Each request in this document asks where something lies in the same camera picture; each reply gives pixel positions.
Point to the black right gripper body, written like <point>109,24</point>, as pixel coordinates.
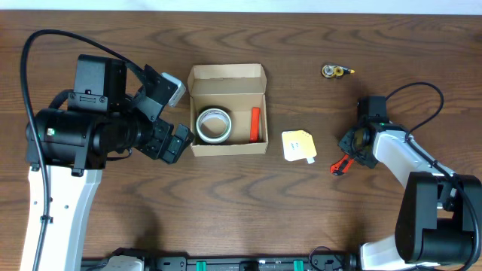
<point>354,143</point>

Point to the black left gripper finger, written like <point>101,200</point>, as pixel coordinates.
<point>176,144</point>
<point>153,95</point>

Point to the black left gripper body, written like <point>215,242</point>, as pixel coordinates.
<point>157,136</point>

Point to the red utility knife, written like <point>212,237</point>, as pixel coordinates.
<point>340,168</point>

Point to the white masking tape roll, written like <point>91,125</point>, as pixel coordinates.
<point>214,126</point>

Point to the brown cardboard box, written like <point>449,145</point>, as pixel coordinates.
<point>236,89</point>

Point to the red stapler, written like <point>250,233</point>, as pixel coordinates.
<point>254,127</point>

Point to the yellow correction tape dispenser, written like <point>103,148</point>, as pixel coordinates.
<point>335,71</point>

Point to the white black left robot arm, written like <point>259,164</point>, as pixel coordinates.
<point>82,130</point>

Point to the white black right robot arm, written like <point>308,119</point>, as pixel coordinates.
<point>439,219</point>

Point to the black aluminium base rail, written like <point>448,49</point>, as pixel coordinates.
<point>320,258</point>

